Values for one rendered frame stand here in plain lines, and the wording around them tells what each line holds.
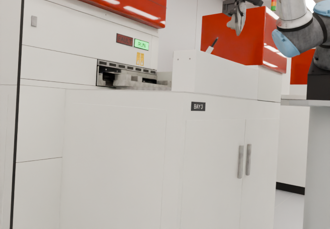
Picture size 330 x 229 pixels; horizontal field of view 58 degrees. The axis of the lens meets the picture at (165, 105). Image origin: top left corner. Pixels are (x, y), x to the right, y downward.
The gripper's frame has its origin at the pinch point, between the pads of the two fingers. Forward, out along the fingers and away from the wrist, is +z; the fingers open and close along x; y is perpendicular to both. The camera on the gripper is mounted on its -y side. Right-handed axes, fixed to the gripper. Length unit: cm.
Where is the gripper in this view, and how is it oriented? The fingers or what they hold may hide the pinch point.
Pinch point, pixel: (239, 32)
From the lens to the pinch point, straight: 137.8
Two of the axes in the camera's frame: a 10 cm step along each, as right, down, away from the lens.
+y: -7.9, -0.5, 6.2
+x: -6.2, -0.3, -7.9
